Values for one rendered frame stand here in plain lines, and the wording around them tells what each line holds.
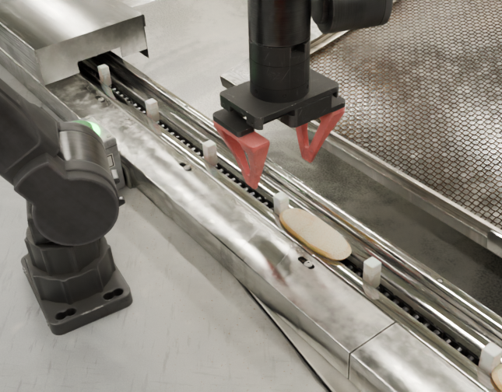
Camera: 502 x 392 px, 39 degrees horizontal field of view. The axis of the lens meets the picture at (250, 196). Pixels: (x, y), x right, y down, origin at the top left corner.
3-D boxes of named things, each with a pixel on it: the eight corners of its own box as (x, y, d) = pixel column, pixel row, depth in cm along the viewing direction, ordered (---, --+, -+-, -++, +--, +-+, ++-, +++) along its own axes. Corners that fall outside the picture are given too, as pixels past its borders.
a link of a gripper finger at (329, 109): (344, 166, 74) (349, 87, 68) (292, 191, 71) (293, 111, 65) (302, 139, 79) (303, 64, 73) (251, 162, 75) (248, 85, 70)
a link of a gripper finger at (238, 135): (310, 183, 72) (311, 103, 66) (254, 210, 69) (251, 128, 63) (268, 155, 76) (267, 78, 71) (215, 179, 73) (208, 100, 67)
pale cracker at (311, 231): (271, 219, 77) (270, 211, 76) (297, 205, 78) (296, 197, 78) (332, 267, 70) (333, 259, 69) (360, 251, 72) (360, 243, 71)
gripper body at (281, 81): (340, 101, 69) (344, 30, 64) (258, 136, 64) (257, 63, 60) (297, 78, 73) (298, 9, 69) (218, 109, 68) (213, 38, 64)
